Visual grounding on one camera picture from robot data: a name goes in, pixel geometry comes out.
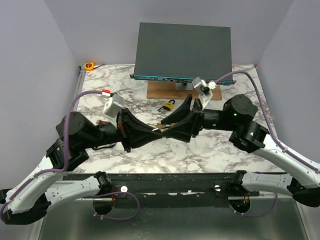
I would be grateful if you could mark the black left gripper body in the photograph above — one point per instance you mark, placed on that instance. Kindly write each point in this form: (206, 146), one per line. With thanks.
(125, 131)

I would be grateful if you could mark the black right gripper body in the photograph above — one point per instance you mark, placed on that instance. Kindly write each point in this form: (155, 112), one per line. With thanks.
(197, 117)

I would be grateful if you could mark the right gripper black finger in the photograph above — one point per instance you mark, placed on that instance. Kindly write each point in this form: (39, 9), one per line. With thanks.
(180, 132)
(180, 113)

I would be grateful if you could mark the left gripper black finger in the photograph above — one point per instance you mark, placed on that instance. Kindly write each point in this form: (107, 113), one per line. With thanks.
(141, 138)
(132, 124)

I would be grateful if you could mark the brass long-shackle padlock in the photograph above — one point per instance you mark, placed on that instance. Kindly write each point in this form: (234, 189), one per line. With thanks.
(160, 127)

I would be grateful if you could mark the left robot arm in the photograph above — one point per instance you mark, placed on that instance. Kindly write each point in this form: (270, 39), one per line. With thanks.
(30, 201)

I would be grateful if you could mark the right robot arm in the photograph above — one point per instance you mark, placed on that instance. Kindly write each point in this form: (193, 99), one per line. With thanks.
(300, 178)

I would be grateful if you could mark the yellow padlock black shackle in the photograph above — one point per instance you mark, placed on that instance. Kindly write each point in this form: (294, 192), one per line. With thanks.
(168, 106)

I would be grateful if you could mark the brown plastic tap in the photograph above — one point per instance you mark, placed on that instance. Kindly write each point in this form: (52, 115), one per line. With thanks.
(101, 122)

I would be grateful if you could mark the wooden board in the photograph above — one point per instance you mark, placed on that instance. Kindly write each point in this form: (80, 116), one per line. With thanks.
(169, 90)

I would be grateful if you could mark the yellow tape measure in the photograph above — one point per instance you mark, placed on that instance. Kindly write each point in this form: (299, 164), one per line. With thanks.
(91, 66)

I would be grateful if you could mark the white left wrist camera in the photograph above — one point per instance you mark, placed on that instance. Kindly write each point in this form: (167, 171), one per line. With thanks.
(113, 106)

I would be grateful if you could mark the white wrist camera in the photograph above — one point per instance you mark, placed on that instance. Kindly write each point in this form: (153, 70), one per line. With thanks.
(205, 90)
(113, 106)

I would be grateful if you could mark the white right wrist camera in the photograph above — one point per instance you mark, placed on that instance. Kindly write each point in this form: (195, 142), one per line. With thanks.
(205, 90)

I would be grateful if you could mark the black mounting rail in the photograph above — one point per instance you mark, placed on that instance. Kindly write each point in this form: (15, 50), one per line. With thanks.
(192, 190)

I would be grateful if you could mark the grey network switch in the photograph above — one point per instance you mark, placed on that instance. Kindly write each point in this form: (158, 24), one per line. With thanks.
(180, 53)

